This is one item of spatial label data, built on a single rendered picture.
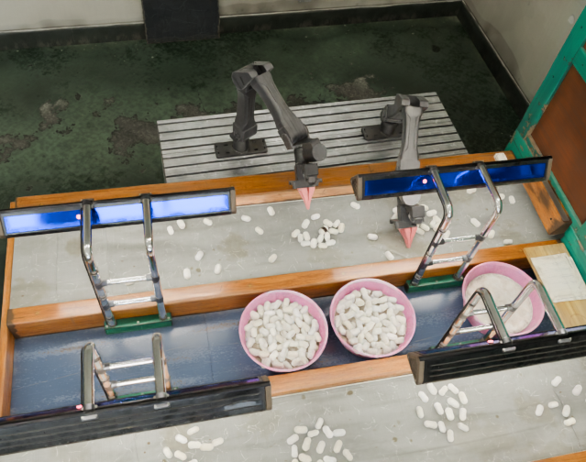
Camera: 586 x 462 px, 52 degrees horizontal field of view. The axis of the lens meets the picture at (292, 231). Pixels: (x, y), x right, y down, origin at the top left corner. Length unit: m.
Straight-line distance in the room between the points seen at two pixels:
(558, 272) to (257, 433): 1.11
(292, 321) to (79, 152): 1.81
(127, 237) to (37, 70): 1.96
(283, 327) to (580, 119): 1.17
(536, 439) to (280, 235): 0.99
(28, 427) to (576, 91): 1.84
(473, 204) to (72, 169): 1.98
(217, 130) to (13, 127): 1.43
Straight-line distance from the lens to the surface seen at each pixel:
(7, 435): 1.43
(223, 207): 1.66
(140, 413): 1.38
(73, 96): 3.61
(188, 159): 2.30
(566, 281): 2.16
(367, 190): 1.74
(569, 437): 1.97
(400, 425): 1.79
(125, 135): 3.35
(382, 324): 1.90
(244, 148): 2.29
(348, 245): 2.02
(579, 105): 2.18
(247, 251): 1.97
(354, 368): 1.79
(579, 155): 2.19
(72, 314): 1.88
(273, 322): 1.85
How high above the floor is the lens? 2.40
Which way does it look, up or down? 55 degrees down
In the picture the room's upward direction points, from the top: 9 degrees clockwise
